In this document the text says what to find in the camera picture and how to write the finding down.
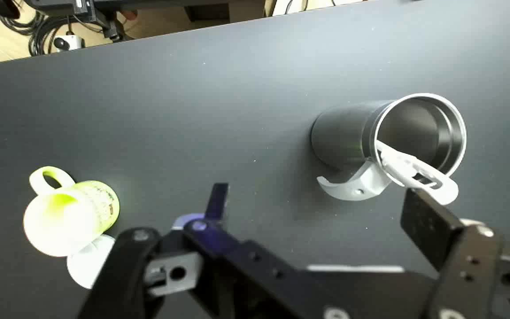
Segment stainless steel flask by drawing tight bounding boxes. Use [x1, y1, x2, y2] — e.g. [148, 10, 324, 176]
[310, 93, 467, 203]

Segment white oval object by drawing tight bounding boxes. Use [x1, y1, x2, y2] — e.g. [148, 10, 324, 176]
[65, 235, 115, 290]

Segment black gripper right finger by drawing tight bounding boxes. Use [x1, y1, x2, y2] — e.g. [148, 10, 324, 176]
[400, 190, 501, 319]

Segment yellow green mug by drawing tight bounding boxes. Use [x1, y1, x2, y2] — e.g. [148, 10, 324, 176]
[23, 167, 120, 258]

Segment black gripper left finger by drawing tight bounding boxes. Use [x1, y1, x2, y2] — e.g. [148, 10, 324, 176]
[184, 183, 301, 319]

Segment black cables on floor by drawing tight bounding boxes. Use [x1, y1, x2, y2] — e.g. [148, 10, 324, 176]
[0, 0, 132, 59]

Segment white bottle brush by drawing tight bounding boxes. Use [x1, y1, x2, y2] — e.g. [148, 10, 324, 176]
[375, 141, 458, 206]

